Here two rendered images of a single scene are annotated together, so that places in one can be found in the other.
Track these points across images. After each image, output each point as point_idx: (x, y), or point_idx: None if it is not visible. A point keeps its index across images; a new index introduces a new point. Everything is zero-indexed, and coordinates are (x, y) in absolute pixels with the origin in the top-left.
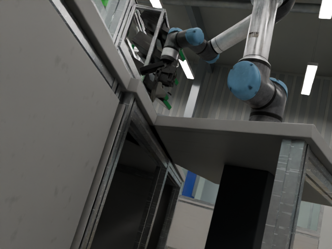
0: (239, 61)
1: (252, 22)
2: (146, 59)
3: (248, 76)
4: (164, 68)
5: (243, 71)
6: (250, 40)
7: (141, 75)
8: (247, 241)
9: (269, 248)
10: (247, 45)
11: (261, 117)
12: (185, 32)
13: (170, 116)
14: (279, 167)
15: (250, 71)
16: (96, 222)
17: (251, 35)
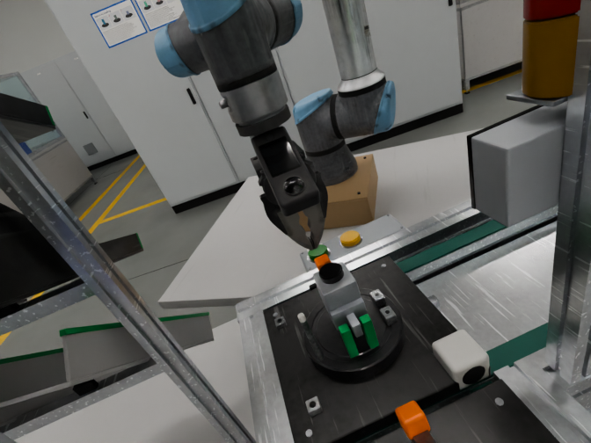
0: (380, 82)
1: (362, 4)
2: (17, 161)
3: (395, 102)
4: (301, 148)
5: (393, 98)
6: (371, 42)
7: (99, 261)
8: None
9: None
10: (371, 51)
11: (346, 144)
12: (290, 5)
13: (392, 216)
14: None
15: (395, 94)
16: None
17: (368, 32)
